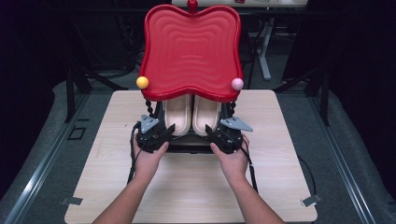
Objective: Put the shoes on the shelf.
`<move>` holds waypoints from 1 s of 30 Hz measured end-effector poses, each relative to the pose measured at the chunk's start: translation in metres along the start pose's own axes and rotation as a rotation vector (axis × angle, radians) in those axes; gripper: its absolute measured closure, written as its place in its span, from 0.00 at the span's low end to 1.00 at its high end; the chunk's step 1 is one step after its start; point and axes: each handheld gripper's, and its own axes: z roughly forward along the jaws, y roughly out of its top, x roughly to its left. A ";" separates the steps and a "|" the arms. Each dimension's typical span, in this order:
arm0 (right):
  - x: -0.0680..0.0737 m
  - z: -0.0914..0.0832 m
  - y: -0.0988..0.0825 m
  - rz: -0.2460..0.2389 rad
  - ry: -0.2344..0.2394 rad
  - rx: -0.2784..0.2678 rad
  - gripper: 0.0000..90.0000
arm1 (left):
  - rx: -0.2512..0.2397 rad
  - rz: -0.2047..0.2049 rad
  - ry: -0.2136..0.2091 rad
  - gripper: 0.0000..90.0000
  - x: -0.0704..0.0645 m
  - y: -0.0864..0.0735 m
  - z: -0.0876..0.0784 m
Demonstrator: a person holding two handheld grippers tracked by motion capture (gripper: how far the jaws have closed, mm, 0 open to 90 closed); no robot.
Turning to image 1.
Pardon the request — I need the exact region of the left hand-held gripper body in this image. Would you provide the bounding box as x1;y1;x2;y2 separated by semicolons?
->
135;114;172;154

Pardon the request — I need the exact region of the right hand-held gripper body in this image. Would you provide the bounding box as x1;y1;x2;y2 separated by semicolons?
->
210;116;254;155

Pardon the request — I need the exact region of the cream clog shoe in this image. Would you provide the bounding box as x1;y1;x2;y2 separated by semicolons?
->
163;94;192;137

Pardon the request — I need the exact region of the pale pink clog shoe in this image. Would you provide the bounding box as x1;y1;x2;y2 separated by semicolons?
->
191;94;223;137

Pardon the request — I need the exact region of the red and black shoe rack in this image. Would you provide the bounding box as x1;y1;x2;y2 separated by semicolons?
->
135;0;245;155

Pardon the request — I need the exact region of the person's left hand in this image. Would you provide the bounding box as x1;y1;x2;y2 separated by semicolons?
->
133;133;171;185

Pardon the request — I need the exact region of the person's right hand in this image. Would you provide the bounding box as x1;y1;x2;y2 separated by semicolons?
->
209;133;250;185

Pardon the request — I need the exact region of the black metal stand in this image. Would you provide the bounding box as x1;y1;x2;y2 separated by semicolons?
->
273;63;332;127
64;63;129;124

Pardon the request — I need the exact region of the grey table clip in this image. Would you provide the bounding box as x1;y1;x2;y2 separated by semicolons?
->
300;193;323;208
60;196;84;206

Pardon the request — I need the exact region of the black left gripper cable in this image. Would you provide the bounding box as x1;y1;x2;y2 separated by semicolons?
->
126;120;143;185

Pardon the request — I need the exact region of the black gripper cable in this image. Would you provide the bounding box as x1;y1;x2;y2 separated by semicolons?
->
126;120;143;185
238;138;260;194

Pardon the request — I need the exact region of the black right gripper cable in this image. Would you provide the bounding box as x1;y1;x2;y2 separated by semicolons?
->
238;138;260;194

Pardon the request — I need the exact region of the grey metal floor rail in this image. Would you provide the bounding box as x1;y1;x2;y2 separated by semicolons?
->
0;92;92;224
307;92;378;224

